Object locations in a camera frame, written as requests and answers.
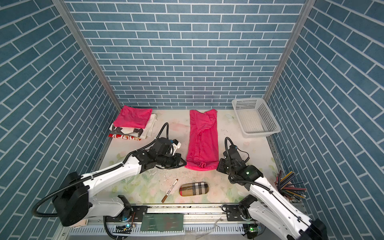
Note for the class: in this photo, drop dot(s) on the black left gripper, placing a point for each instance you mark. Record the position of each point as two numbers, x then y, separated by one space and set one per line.
177 157

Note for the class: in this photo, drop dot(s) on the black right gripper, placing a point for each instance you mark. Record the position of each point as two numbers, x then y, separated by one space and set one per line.
221 163

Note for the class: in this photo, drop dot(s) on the magenta t shirt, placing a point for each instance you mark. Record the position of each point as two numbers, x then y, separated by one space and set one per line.
203 151
133 118

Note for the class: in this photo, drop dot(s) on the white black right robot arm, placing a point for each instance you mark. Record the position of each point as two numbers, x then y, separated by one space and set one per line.
264 203

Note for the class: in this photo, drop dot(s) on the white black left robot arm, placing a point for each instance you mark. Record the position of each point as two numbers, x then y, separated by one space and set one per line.
76 199

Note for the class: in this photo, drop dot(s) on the plaid beige glasses case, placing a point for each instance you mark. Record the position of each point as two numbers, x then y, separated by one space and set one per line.
194 189

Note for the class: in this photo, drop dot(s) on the coloured pencils bundle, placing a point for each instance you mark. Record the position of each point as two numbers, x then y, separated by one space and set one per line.
288 188

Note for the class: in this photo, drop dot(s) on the white perforated plastic basket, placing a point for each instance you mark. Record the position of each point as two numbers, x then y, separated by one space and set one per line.
255 118

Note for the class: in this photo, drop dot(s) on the folded magenta t shirt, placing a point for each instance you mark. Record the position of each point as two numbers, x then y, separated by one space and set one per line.
133 118

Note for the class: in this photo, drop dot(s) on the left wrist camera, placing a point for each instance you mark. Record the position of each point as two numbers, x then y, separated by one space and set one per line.
175 144

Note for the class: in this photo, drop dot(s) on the brown handled marker pen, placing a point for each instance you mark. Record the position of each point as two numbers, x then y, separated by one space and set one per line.
169 191

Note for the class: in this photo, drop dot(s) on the aluminium front rail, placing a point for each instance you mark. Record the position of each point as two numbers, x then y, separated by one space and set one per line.
199 220

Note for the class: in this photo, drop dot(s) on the aluminium right corner post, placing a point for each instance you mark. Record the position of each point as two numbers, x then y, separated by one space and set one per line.
304 14

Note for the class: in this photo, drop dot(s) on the aluminium corner post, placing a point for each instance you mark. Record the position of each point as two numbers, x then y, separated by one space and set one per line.
81 41
304 14

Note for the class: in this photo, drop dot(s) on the aluminium left corner post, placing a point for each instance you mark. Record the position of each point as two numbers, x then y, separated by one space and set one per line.
81 41

